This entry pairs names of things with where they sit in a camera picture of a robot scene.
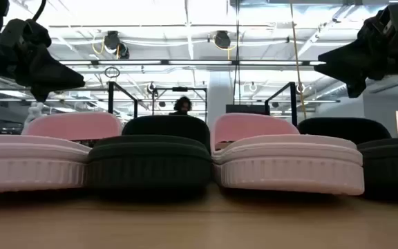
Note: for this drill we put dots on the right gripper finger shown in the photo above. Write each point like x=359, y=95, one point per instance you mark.
x=351, y=67
x=357, y=90

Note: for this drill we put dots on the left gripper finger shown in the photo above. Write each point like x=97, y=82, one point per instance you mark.
x=40, y=95
x=50, y=72

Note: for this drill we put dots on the pink rubber slide sandal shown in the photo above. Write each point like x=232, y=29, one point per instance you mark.
x=29, y=162
x=289, y=169

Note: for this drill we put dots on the black rubber slide sandal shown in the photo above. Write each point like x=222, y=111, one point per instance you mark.
x=392, y=166
x=150, y=162

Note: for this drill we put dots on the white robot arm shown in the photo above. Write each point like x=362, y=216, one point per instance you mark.
x=35, y=110

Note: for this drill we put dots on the black metal wooden shelf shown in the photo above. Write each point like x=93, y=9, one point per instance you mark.
x=111, y=98

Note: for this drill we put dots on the black monitor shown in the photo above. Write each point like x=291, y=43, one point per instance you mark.
x=247, y=109

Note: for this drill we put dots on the person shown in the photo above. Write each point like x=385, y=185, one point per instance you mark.
x=182, y=103

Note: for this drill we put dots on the linear ceiling light fixture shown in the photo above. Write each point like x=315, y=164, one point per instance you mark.
x=199, y=62

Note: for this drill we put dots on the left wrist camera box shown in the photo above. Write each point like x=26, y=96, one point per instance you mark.
x=12, y=32

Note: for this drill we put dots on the distant black rig frame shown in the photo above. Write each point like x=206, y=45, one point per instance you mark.
x=180, y=89

